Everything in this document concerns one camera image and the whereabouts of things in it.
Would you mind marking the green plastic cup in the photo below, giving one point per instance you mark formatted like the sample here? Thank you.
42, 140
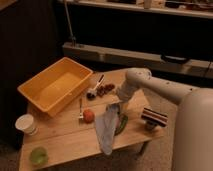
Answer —
38, 156

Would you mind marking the metal pole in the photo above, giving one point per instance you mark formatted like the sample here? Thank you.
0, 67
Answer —
71, 37

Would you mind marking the dark red grapes toy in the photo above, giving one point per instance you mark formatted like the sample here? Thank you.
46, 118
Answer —
102, 90

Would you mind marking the orange fruit toy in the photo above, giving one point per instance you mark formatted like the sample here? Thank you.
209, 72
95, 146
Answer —
88, 116

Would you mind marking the yellow plastic bin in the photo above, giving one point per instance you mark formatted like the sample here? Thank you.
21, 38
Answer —
56, 86

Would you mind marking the green pea pod toy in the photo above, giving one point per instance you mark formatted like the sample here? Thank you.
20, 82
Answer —
123, 119

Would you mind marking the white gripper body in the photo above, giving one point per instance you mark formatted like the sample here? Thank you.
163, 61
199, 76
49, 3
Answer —
123, 106

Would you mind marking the light blue cloth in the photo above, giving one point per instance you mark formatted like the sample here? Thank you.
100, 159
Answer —
105, 126

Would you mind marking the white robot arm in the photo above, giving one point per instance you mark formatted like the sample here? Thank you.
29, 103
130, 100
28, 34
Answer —
193, 134

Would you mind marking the metal shelf rail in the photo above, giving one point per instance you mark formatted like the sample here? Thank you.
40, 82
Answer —
137, 59

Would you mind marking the black handle on rail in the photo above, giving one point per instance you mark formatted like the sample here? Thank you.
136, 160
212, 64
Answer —
176, 60

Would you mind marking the white plastic cup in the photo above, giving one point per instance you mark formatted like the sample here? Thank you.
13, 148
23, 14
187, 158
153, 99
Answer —
27, 124

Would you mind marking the wooden table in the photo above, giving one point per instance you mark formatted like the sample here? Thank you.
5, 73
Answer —
66, 139

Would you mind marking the striped brush block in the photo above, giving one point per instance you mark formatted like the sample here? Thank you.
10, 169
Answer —
153, 119

